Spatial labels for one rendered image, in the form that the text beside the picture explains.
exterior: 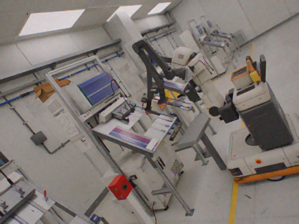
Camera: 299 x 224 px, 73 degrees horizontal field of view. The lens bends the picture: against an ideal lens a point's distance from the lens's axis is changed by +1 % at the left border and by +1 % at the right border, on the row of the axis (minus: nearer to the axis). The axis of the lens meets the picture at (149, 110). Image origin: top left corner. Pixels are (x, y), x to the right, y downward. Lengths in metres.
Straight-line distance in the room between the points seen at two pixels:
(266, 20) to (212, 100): 7.71
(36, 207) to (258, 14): 9.04
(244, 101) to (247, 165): 0.59
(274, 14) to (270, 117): 7.83
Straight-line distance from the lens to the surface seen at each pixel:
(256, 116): 1.78
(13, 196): 1.66
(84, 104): 2.22
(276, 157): 1.93
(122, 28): 5.53
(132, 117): 2.36
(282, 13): 9.45
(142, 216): 1.91
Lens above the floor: 1.37
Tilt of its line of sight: 9 degrees down
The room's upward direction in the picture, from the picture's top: 34 degrees counter-clockwise
